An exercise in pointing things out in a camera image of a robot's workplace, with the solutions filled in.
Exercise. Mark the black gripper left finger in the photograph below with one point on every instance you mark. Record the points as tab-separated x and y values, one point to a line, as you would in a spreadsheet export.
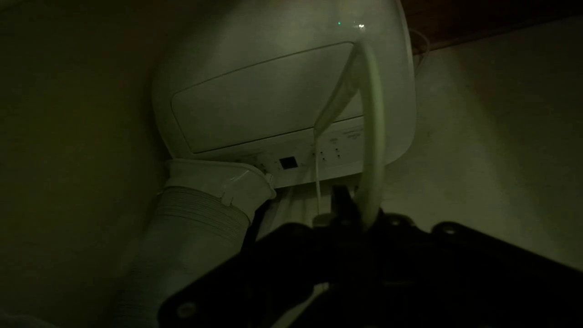
342	202

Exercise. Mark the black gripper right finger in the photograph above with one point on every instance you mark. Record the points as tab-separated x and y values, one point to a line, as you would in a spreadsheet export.
461	279

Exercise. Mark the white clothes hanger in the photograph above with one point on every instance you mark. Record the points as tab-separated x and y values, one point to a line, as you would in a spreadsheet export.
375	133

